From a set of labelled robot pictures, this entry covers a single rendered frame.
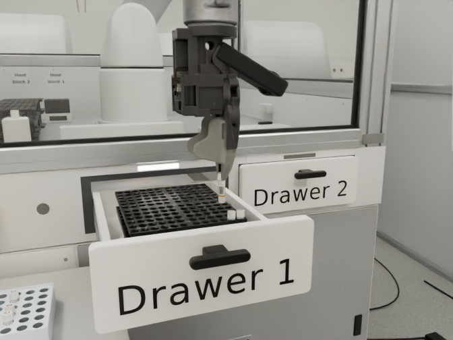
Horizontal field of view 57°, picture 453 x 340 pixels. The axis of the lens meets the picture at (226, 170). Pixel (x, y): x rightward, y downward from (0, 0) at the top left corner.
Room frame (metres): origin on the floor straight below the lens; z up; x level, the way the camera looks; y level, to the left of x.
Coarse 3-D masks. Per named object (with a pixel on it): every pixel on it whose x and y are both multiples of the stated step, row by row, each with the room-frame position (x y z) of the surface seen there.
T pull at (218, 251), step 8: (208, 248) 0.47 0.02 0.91; (216, 248) 0.47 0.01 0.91; (224, 248) 0.47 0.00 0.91; (200, 256) 0.44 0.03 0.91; (208, 256) 0.44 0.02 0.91; (216, 256) 0.45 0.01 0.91; (224, 256) 0.45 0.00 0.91; (232, 256) 0.45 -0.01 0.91; (240, 256) 0.45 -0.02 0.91; (248, 256) 0.46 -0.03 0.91; (192, 264) 0.43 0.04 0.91; (200, 264) 0.44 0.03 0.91; (208, 264) 0.44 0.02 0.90; (216, 264) 0.44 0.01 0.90; (224, 264) 0.45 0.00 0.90
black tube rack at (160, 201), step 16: (128, 192) 0.76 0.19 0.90; (144, 192) 0.75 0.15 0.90; (160, 192) 0.75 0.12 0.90; (176, 192) 0.75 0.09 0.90; (192, 192) 0.75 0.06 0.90; (208, 192) 0.75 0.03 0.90; (128, 208) 0.65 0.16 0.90; (144, 208) 0.65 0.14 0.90; (160, 208) 0.66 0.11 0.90; (176, 208) 0.65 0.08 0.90; (192, 208) 0.66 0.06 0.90; (208, 208) 0.65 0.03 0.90; (224, 208) 0.65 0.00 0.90; (128, 224) 0.58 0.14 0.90; (144, 224) 0.58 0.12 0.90; (160, 224) 0.59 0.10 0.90
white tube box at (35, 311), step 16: (16, 288) 0.58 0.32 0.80; (32, 288) 0.58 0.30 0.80; (48, 288) 0.58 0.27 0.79; (0, 304) 0.55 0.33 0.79; (16, 304) 0.54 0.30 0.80; (32, 304) 0.54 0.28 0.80; (48, 304) 0.54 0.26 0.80; (0, 320) 0.50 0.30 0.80; (16, 320) 0.50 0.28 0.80; (32, 320) 0.50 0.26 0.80; (48, 320) 0.49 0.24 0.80; (0, 336) 0.46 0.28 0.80; (16, 336) 0.47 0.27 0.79; (32, 336) 0.47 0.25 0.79; (48, 336) 0.48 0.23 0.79
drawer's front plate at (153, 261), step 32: (256, 224) 0.51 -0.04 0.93; (288, 224) 0.52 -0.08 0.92; (96, 256) 0.43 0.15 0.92; (128, 256) 0.45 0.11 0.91; (160, 256) 0.46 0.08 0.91; (192, 256) 0.47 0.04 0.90; (256, 256) 0.50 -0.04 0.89; (288, 256) 0.52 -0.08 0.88; (96, 288) 0.43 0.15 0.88; (192, 288) 0.47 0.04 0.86; (224, 288) 0.49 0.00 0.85; (256, 288) 0.50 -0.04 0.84; (288, 288) 0.52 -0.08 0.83; (96, 320) 0.43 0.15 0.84; (128, 320) 0.44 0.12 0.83; (160, 320) 0.46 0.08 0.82
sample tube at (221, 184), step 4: (220, 172) 0.60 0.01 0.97; (220, 176) 0.59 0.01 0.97; (220, 180) 0.59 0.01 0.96; (224, 180) 0.60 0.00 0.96; (220, 184) 0.59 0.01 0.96; (224, 184) 0.60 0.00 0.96; (220, 188) 0.59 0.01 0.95; (224, 188) 0.60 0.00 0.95; (220, 192) 0.59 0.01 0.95; (224, 192) 0.60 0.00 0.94; (220, 196) 0.59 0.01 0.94; (224, 196) 0.60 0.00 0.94; (220, 200) 0.59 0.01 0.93; (224, 200) 0.60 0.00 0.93
